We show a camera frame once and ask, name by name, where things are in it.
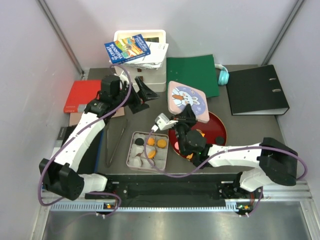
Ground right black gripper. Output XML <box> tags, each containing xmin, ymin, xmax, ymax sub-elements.
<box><xmin>168</xmin><ymin>103</ymin><xmax>198</xmax><ymax>156</ymax></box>

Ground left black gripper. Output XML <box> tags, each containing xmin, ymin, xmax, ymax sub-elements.
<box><xmin>112</xmin><ymin>76</ymin><xmax>160</xmax><ymax>114</ymax></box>

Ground silver tin lid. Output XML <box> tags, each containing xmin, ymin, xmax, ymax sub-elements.
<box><xmin>167</xmin><ymin>81</ymin><xmax>210</xmax><ymax>123</ymax></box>

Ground orange round waffle cookie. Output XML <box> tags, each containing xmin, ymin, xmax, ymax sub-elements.
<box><xmin>157</xmin><ymin>139</ymin><xmax>167</xmax><ymax>149</ymax></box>

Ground black round cookie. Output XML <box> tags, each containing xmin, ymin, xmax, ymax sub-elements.
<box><xmin>215</xmin><ymin>136</ymin><xmax>225</xmax><ymax>146</ymax></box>
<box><xmin>134</xmin><ymin>137</ymin><xmax>145</xmax><ymax>146</ymax></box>

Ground orange flower cookie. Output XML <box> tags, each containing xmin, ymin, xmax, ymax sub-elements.
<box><xmin>146</xmin><ymin>137</ymin><xmax>156</xmax><ymax>146</ymax></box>
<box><xmin>186</xmin><ymin>154</ymin><xmax>193</xmax><ymax>160</ymax></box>

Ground metal tongs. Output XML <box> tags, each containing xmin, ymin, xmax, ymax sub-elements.
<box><xmin>104</xmin><ymin>117</ymin><xmax>128</xmax><ymax>168</ymax></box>

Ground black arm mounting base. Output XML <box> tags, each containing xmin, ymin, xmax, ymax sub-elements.
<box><xmin>84</xmin><ymin>173</ymin><xmax>263</xmax><ymax>202</ymax></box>

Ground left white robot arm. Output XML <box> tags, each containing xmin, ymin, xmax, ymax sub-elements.
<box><xmin>39</xmin><ymin>75</ymin><xmax>159</xmax><ymax>201</ymax></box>

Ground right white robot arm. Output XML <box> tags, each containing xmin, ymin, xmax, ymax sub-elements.
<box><xmin>171</xmin><ymin>105</ymin><xmax>298</xmax><ymax>198</ymax></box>

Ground white stacked drawer boxes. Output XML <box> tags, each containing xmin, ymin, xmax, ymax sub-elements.
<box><xmin>113</xmin><ymin>29</ymin><xmax>167</xmax><ymax>92</ymax></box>

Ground orange fish cookie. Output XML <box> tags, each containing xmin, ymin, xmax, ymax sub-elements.
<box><xmin>196</xmin><ymin>129</ymin><xmax>205</xmax><ymax>137</ymax></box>

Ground pink round cookie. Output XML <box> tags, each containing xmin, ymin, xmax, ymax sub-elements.
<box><xmin>174</xmin><ymin>142</ymin><xmax>179</xmax><ymax>150</ymax></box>

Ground red round tray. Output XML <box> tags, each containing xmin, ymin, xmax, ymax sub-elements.
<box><xmin>168</xmin><ymin>112</ymin><xmax>227</xmax><ymax>161</ymax></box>

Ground cookie tin with paper cups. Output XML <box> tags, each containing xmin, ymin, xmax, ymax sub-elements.
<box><xmin>126</xmin><ymin>131</ymin><xmax>169</xmax><ymax>173</ymax></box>

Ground green binder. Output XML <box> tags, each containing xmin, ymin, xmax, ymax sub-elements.
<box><xmin>166</xmin><ymin>54</ymin><xmax>220</xmax><ymax>98</ymax></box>

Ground white spiral notebook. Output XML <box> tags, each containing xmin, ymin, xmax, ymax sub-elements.
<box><xmin>123</xmin><ymin>41</ymin><xmax>169</xmax><ymax>70</ymax></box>

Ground blue paperback book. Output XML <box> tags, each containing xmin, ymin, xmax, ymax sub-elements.
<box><xmin>104</xmin><ymin>34</ymin><xmax>151</xmax><ymax>64</ymax></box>

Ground teal headphones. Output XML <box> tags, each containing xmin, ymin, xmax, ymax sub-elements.
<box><xmin>214</xmin><ymin>63</ymin><xmax>230</xmax><ymax>86</ymax></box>

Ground red binder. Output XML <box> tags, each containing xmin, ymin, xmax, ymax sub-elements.
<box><xmin>63</xmin><ymin>79</ymin><xmax>102</xmax><ymax>114</ymax></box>

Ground brown cardboard folder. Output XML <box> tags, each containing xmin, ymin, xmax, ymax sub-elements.
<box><xmin>68</xmin><ymin>107</ymin><xmax>125</xmax><ymax>127</ymax></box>

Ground black lever arch binder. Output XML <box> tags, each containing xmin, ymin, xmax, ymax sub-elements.
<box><xmin>226</xmin><ymin>65</ymin><xmax>290</xmax><ymax>116</ymax></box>

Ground aluminium frame rail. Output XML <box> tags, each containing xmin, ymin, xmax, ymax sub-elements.
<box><xmin>262</xmin><ymin>180</ymin><xmax>313</xmax><ymax>202</ymax></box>

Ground white slotted cable duct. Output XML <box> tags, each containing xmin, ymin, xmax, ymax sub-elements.
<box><xmin>50</xmin><ymin>201</ymin><xmax>240</xmax><ymax>213</ymax></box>

